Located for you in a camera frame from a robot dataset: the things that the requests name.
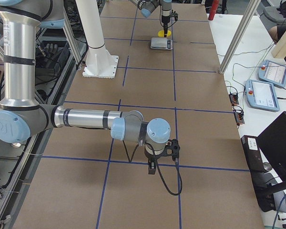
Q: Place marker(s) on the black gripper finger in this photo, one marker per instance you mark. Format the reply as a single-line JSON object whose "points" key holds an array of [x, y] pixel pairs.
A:
{"points": [[165, 31]]}

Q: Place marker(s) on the yellow mango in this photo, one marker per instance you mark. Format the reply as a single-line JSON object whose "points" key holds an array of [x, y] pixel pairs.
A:
{"points": [[162, 34]]}

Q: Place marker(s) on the silver digital kitchen scale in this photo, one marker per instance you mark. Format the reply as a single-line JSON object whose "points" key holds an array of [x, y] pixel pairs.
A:
{"points": [[158, 43]]}

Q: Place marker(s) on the red fire extinguisher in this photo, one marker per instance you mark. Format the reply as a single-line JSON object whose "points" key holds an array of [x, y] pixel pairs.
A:
{"points": [[213, 9]]}

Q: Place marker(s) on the near orange electronics board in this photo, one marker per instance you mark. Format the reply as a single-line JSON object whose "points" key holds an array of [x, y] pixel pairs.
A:
{"points": [[238, 114]]}

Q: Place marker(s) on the orange electronics board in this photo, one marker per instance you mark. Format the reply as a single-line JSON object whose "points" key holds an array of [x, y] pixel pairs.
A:
{"points": [[233, 96], [238, 114]]}

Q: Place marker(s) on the far orange electronics board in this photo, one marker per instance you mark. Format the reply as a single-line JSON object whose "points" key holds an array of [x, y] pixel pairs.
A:
{"points": [[233, 96]]}

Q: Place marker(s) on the black desktop computer box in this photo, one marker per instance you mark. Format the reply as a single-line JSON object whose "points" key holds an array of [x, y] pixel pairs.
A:
{"points": [[268, 191]]}

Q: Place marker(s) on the near blue teach pendant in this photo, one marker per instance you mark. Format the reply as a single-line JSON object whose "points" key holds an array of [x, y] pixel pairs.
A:
{"points": [[261, 95]]}

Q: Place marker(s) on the blue teach pendant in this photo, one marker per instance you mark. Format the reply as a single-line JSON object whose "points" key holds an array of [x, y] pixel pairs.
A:
{"points": [[273, 72], [261, 95]]}

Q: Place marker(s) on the black computer monitor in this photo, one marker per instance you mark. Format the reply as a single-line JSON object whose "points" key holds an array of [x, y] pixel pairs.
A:
{"points": [[272, 142]]}

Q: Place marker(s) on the far blue teach pendant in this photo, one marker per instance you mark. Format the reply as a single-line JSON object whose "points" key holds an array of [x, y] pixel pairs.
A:
{"points": [[273, 72]]}

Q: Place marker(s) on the seated person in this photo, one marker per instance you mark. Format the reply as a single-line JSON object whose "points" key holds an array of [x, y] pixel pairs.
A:
{"points": [[284, 26]]}

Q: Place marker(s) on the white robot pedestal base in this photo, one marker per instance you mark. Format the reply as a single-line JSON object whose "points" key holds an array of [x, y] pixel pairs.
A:
{"points": [[99, 62]]}

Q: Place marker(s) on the aluminium frame post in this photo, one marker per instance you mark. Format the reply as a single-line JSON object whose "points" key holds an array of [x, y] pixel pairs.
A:
{"points": [[246, 18]]}

